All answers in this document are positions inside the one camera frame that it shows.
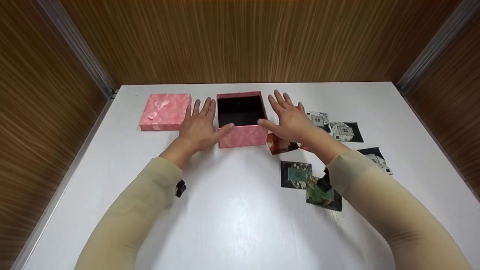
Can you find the person's right hand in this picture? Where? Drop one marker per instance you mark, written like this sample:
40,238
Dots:
292,122

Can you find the person's left hand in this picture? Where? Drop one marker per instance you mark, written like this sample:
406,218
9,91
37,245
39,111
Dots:
197,131

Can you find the person's right thumb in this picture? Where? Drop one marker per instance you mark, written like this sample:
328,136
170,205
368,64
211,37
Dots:
267,125

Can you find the person's right middle finger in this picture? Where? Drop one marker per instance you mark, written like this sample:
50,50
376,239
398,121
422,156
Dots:
281,99

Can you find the person's right little finger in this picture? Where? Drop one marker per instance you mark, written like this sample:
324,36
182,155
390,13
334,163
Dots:
300,107

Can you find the person's left middle finger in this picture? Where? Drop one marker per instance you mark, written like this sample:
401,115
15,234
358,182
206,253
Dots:
206,105

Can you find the person's left ring finger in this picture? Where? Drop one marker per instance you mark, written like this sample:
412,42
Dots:
196,107

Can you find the person's left index finger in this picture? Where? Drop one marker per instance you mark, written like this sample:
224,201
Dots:
212,110

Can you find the person's right ring finger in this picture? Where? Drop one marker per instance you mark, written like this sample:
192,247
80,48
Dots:
289,99

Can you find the person's right index finger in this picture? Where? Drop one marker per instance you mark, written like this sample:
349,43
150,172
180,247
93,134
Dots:
274,104

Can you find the person's left thumb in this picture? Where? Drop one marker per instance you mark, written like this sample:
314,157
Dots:
224,131

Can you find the person's left little finger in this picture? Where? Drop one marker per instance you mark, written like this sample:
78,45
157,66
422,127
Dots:
188,112

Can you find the person's right forearm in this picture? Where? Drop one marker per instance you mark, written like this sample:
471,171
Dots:
378,206

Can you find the person's left forearm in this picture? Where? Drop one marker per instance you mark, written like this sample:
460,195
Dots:
138,213

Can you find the open pink gift box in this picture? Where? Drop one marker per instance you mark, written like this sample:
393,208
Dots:
243,137

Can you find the black and white sachet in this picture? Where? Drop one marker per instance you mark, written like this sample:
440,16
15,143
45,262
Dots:
378,157
318,119
345,131

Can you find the red brown sachet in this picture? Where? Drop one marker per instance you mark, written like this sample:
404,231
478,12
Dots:
280,144

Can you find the pink box lid with bow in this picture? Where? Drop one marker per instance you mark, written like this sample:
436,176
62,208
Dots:
165,112

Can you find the black sachet with teal print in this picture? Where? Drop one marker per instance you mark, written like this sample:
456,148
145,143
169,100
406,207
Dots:
295,174

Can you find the black wrist band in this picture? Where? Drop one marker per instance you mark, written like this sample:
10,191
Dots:
324,183
180,188

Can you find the green sachet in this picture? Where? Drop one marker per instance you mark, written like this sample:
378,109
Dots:
323,198

